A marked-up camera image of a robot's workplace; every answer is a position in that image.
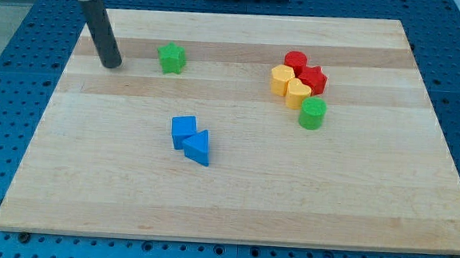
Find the blue cube block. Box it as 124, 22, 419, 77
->
171, 115, 197, 150

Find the green star block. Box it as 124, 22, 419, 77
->
157, 42, 186, 74

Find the red star block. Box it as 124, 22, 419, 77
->
297, 65, 327, 96

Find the blue triangle block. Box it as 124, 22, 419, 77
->
182, 130, 210, 167

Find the light wooden board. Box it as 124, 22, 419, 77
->
0, 10, 460, 255

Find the yellow hexagon block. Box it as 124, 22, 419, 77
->
270, 64, 295, 96

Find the yellow heart block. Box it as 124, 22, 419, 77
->
284, 77, 311, 109

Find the green cylinder block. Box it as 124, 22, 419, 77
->
299, 97, 327, 130

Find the red cylinder block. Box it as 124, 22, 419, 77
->
284, 50, 307, 76

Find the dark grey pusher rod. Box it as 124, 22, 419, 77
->
80, 0, 122, 69

